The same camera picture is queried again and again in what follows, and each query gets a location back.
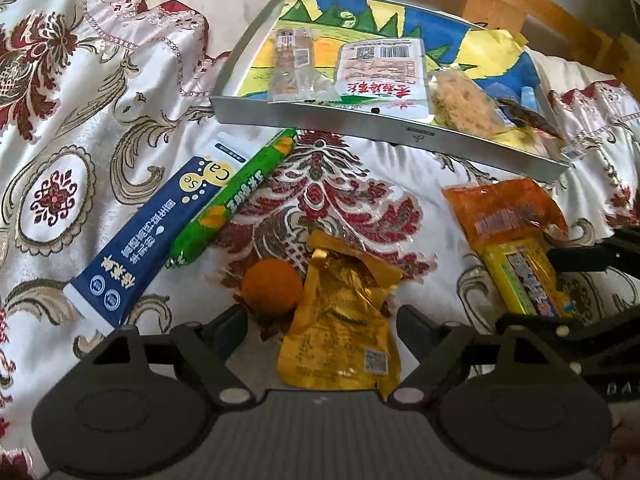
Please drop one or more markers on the green sausage stick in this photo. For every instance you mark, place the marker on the green sausage stick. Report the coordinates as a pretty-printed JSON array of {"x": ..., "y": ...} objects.
[{"x": 235, "y": 195}]

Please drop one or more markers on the gold foil snack packet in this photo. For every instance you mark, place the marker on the gold foil snack packet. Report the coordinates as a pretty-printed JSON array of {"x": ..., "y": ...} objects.
[{"x": 340, "y": 330}]

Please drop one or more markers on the grey metal tray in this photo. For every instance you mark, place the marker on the grey metal tray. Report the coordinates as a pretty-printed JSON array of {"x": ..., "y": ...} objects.
[{"x": 320, "y": 120}]

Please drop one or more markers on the floral satin blanket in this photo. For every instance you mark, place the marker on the floral satin blanket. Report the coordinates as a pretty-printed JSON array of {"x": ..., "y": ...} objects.
[{"x": 75, "y": 110}]

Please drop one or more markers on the dark dried fish packet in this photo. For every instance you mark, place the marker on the dark dried fish packet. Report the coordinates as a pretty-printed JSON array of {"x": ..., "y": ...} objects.
[{"x": 535, "y": 120}]

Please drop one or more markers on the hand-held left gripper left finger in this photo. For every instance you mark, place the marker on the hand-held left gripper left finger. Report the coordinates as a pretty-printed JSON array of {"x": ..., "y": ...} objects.
[{"x": 230, "y": 332}]

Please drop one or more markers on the yellow snack packet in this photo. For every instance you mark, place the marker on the yellow snack packet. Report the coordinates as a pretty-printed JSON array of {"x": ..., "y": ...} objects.
[{"x": 530, "y": 275}]

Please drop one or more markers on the orange round snack ball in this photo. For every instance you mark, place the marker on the orange round snack ball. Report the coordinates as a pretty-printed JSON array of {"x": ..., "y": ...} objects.
[{"x": 272, "y": 287}]

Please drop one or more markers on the clear packet brown pastry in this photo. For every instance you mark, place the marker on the clear packet brown pastry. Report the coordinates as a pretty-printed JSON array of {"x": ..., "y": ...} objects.
[{"x": 295, "y": 70}]

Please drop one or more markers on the orange snack packet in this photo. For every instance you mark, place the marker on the orange snack packet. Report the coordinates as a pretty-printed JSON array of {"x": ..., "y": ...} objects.
[{"x": 505, "y": 210}]

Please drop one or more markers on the white green snack packet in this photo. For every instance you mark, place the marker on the white green snack packet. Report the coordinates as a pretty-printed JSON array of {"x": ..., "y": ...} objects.
[{"x": 385, "y": 75}]

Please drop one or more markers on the wooden bed rail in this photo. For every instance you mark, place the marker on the wooden bed rail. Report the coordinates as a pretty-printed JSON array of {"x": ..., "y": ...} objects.
[{"x": 550, "y": 10}]

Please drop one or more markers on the clear beige rice cake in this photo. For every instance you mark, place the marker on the clear beige rice cake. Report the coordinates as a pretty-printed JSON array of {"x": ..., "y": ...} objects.
[{"x": 465, "y": 105}]

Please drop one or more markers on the dinosaur crayon drawing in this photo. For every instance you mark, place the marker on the dinosaur crayon drawing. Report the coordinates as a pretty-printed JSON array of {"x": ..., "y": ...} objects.
[{"x": 360, "y": 20}]

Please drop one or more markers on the blue white snack tube packet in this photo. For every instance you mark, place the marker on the blue white snack tube packet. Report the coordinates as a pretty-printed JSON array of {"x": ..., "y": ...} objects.
[{"x": 150, "y": 240}]

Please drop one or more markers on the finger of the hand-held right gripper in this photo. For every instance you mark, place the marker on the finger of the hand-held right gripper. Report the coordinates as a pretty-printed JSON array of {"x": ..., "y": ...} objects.
[
  {"x": 580, "y": 259},
  {"x": 550, "y": 332}
]

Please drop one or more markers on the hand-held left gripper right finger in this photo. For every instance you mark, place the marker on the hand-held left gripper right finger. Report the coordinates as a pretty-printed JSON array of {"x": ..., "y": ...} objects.
[{"x": 415, "y": 332}]

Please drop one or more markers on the cream pillow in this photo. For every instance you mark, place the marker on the cream pillow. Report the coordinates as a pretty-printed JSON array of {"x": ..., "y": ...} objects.
[{"x": 225, "y": 0}]

